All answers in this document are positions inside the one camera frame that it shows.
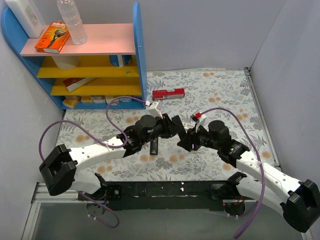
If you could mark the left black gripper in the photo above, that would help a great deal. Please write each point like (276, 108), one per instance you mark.
(169, 125)

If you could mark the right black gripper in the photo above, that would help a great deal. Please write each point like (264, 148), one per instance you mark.
(193, 138)

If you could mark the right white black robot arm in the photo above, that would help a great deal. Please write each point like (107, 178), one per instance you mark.
(298, 201)

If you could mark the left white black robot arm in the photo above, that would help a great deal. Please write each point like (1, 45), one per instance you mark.
(62, 168)

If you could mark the white air conditioner remote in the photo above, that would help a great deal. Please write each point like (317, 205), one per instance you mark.
(187, 125)

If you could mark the black slim remote control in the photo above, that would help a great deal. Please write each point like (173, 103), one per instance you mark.
(154, 147)

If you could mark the floral patterned table mat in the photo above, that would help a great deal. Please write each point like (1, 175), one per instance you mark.
(224, 95)

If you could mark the red rectangular box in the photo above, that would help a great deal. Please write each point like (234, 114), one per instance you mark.
(164, 94)

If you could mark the blue white small box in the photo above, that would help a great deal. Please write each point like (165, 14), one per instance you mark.
(125, 99)

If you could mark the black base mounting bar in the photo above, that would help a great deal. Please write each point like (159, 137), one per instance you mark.
(173, 195)

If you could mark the white red small box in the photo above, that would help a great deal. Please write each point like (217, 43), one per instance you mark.
(111, 100)

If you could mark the blue multicolour shelf unit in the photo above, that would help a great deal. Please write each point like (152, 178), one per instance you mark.
(103, 40)

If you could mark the yellow white small box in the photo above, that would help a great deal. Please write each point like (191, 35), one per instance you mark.
(86, 99)

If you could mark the orange yellow small box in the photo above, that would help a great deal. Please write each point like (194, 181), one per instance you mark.
(71, 101)

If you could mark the red white flat box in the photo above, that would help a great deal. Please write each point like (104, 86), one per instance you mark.
(73, 83)

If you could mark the white cylinder container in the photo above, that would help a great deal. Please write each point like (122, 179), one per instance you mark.
(66, 63)

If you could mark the orange razor box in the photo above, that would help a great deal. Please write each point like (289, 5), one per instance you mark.
(53, 39)

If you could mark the clear plastic water bottle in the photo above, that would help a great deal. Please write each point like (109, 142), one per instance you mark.
(70, 15)

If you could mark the white plastic bottle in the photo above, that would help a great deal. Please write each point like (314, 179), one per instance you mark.
(26, 14)

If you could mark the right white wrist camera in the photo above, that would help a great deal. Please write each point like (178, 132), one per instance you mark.
(199, 118)

